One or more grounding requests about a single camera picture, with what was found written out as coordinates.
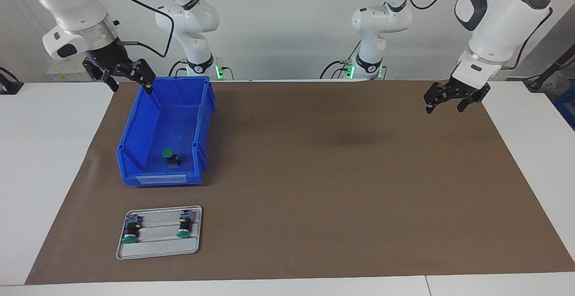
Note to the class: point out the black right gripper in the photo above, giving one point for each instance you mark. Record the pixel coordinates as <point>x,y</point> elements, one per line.
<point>110,60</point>

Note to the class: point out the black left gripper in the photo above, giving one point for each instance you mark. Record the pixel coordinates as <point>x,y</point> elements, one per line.
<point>465,87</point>

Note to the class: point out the green push button switch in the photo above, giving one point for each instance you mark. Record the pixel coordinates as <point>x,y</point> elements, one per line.
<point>169,154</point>

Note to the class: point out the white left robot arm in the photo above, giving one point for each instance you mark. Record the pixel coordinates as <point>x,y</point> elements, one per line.
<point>494,17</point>

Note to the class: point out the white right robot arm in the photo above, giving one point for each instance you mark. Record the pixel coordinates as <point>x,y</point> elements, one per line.
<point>76,8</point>

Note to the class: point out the green button with grey block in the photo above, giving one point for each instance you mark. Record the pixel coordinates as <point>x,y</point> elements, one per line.
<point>131,231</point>

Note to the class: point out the green button with yellow block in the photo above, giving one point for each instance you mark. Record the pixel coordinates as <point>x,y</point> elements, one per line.
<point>184,226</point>

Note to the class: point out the blue plastic storage bin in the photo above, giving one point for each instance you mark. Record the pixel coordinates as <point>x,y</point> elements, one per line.
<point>166,121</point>

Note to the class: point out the white power strip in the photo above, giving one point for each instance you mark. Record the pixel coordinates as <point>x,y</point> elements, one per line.
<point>63,73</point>

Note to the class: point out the green lit base connector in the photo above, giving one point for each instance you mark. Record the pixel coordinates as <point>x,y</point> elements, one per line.
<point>349,69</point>
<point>220,71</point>

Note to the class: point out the black stand pole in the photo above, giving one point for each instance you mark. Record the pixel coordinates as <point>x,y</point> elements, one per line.
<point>546,73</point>

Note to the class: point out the blue crate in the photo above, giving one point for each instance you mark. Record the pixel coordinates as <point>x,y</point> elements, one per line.
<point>568,105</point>

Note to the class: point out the grey metal tray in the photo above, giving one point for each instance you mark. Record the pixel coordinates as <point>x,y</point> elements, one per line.
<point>157,251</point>

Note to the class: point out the brown table mat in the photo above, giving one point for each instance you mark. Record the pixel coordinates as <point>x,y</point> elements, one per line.
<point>314,219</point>

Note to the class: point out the black clamp mount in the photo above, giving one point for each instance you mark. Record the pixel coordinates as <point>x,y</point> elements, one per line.
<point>9,87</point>

